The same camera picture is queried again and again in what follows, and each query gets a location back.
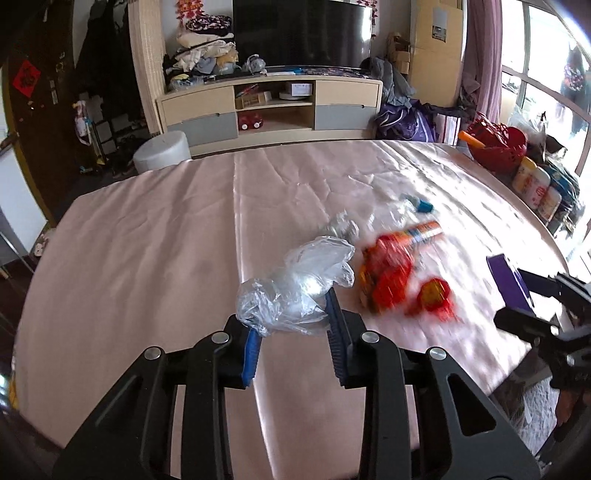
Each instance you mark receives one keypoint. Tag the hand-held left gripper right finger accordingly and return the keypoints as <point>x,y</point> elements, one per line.
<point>334,332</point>

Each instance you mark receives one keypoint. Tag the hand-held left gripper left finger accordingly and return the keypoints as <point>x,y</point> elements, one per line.
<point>251,356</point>

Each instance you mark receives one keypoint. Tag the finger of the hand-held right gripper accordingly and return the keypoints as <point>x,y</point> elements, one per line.
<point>545,284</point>
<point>526,325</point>

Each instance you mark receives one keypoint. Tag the purple packet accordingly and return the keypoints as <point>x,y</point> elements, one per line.
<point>505,277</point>

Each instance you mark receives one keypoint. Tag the puffy clear plastic bag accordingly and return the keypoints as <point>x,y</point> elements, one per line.
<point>295,286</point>

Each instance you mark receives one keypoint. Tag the large red snack packet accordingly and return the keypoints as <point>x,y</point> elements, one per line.
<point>388,277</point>

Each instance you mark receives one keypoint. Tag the small red snack packet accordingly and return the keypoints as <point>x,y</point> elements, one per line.
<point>434,296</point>

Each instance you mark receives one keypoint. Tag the blue packet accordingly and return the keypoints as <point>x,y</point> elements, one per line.
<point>567,189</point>

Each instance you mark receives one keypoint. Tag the clear bottle blue cap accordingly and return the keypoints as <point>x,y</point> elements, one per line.
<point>341,226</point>

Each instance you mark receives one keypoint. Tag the orange striped tube wrapper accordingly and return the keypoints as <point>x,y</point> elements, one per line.
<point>422,233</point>

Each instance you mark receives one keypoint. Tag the red plastic basket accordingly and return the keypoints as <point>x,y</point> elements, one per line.
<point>501,150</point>

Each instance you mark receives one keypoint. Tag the small blue wrapper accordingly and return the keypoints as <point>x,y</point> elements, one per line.
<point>422,204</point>

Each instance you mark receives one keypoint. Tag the orange stick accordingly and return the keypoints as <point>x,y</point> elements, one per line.
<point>471,138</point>

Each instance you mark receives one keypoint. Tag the striped paper bag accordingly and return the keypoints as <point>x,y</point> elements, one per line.
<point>448,129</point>

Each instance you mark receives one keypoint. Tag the purple bag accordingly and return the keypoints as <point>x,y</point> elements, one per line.
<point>406,124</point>

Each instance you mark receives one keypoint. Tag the white round stool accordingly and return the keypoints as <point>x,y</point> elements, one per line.
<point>161,152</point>

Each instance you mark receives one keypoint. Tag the window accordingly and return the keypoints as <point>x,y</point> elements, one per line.
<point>545,60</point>

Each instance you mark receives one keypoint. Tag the red toy car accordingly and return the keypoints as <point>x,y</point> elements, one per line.
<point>250,122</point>

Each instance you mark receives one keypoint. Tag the pink curtain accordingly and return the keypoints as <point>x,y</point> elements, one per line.
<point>482,55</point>

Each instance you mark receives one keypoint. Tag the beige television cabinet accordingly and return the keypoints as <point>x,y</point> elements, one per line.
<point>346,92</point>

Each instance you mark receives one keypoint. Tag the white flat box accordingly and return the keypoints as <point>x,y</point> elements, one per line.
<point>296,90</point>

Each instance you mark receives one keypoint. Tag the grey clothing heap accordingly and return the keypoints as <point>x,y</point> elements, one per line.
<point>392,81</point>

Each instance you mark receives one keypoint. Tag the shoe rack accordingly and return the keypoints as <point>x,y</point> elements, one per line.
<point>104,138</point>

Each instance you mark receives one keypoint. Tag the stack of small boxes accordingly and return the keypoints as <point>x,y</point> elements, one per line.
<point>399,53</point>

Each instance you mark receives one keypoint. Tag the black television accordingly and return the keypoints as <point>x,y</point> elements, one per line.
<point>300,32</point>

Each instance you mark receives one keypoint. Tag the pile of folded clothes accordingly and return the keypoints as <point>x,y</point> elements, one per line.
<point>203,55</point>

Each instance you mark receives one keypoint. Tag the beige woven panel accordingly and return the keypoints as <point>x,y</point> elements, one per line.
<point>145,60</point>

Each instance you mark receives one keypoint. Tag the dark hanging coats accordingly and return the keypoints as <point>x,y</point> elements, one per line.
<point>106,50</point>

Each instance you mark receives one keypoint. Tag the red diamond door sign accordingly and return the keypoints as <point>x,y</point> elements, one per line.
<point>26,77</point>

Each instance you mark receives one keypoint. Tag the red hanging wall decoration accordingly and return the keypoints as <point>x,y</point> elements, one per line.
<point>190,9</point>

